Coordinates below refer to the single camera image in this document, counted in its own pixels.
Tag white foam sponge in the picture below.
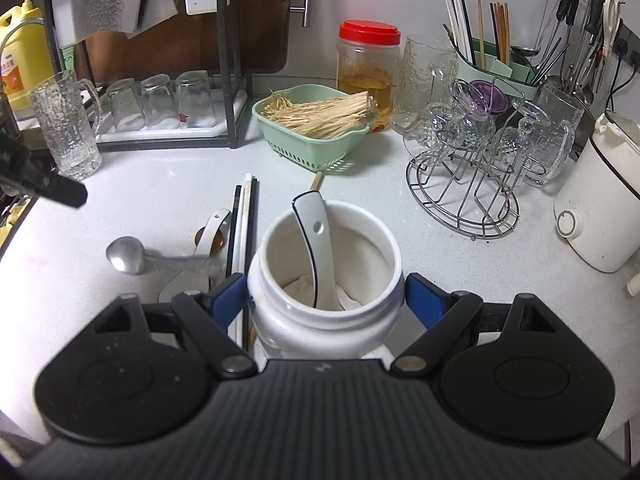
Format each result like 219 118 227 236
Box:
52 0 93 48

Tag yellow detergent bottle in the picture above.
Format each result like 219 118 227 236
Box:
0 0 53 111

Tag bunch of assorted chopsticks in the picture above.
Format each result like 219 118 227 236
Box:
441 0 513 68

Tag white ceramic jar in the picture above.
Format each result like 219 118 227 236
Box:
246 200 405 361

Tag purple-lidded glass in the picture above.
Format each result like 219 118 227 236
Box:
470 79 508 117

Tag black sink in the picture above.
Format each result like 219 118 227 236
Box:
0 130 58 248

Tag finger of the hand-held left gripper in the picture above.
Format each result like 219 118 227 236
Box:
0 157 88 209

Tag row of hanging metal utensils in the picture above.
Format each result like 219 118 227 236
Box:
535 0 626 108

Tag metal spoon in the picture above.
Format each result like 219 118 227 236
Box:
105 236 226 278

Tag red-lidded plastic jar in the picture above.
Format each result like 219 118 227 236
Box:
336 20 402 133

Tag wooden cutting board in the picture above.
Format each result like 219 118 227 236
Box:
75 0 296 83

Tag white drip tray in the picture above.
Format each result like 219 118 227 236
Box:
95 89 251 145

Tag tall textured glass mug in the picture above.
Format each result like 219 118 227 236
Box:
29 71 103 182

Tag stemmed glass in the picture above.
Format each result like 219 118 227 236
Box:
492 100 551 176

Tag mint green basket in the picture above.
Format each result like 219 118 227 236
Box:
251 83 371 170

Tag clear glass cup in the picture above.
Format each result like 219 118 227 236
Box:
427 102 481 161

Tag upturned drinking glass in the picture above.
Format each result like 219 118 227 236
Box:
175 70 218 128
106 78 140 133
140 74 179 130

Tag textured glass pitcher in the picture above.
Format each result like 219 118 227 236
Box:
391 35 461 143

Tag white kitchen scissors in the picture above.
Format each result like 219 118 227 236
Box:
600 0 623 58

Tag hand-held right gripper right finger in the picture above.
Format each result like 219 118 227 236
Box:
390 272 557 376

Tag wire glass rack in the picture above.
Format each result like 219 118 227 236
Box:
405 77 551 240

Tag white black-rimmed ceramic spoon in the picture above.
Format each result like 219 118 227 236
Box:
291 191 346 311
192 208 232 256

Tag white electric cooker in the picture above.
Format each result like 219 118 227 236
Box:
554 109 640 296

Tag enoki mushrooms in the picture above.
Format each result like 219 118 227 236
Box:
262 91 379 140

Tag metal faucet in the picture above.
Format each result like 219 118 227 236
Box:
0 16 48 91

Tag black metal rack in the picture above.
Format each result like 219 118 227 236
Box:
31 0 256 151

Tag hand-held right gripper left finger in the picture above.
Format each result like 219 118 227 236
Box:
92 272 258 376

